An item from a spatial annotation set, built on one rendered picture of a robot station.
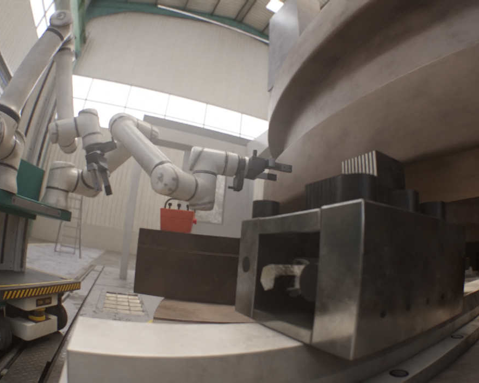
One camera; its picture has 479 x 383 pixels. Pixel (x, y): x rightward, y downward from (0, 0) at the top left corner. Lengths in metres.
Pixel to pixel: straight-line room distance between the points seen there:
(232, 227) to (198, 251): 3.32
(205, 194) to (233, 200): 4.00
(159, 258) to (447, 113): 1.45
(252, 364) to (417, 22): 1.15
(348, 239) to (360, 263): 0.04
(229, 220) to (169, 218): 3.30
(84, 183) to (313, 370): 1.54
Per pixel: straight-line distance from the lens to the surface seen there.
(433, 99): 0.79
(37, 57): 1.35
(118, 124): 1.21
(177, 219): 1.56
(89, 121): 1.15
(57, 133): 1.16
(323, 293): 0.41
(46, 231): 15.29
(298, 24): 5.84
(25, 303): 1.42
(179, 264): 1.55
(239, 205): 4.93
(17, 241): 1.74
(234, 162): 0.96
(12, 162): 1.38
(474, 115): 0.74
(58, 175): 1.71
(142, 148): 0.99
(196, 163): 0.93
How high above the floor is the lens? 0.60
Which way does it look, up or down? 13 degrees up
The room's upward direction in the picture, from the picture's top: 5 degrees clockwise
